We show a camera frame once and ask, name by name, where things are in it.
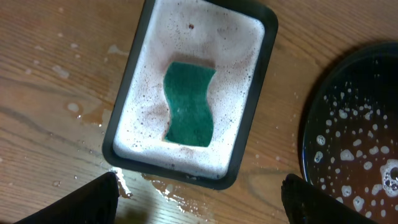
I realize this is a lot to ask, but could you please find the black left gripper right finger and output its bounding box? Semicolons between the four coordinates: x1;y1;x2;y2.
281;174;376;224

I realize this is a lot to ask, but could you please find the round black tray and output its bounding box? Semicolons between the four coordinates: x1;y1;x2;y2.
300;42;397;223

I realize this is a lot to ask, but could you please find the rectangular pink sponge tray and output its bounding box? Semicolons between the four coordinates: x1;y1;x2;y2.
102;1;278;190

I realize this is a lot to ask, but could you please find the green yellow sponge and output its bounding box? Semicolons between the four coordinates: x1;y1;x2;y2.
163;62;216;147

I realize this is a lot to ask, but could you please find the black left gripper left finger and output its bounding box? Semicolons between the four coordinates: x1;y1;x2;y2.
16;172;119;224

